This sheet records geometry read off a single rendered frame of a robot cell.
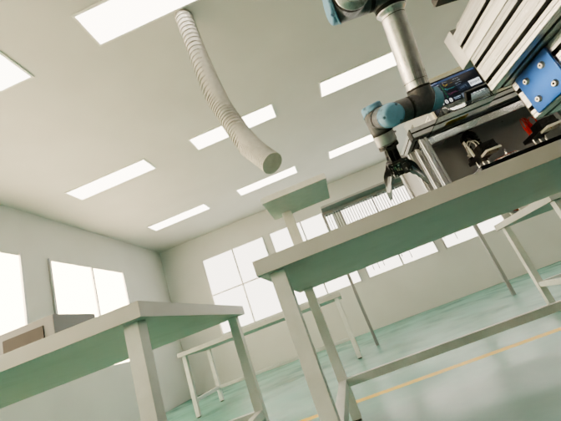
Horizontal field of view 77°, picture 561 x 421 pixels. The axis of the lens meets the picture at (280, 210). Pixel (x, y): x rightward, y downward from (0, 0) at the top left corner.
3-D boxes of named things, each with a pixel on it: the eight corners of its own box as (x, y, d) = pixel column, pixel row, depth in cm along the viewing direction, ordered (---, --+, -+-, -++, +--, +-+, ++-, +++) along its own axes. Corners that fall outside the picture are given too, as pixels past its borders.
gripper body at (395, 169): (393, 180, 124) (379, 150, 122) (390, 176, 132) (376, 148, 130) (415, 171, 122) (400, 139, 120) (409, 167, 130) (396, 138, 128)
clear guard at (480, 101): (520, 83, 122) (511, 70, 123) (454, 111, 123) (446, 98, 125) (486, 129, 152) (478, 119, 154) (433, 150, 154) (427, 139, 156)
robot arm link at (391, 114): (412, 93, 108) (397, 99, 119) (378, 106, 108) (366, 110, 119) (419, 118, 109) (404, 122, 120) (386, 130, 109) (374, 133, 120)
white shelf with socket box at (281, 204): (358, 251, 171) (323, 172, 186) (289, 279, 174) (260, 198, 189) (356, 261, 204) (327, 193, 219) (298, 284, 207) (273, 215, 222)
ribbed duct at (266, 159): (282, 159, 228) (208, -24, 285) (222, 185, 231) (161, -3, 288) (290, 177, 257) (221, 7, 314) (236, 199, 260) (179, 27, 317)
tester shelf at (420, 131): (568, 73, 145) (563, 65, 147) (413, 138, 150) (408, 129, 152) (520, 127, 187) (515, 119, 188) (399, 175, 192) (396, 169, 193)
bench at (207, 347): (365, 357, 384) (338, 291, 408) (192, 420, 400) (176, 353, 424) (362, 348, 469) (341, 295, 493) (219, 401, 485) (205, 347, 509)
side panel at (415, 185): (447, 212, 155) (413, 151, 165) (440, 215, 155) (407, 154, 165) (432, 226, 181) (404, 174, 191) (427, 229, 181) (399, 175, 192)
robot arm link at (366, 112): (364, 108, 118) (356, 111, 127) (377, 137, 120) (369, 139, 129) (384, 97, 118) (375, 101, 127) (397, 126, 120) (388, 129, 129)
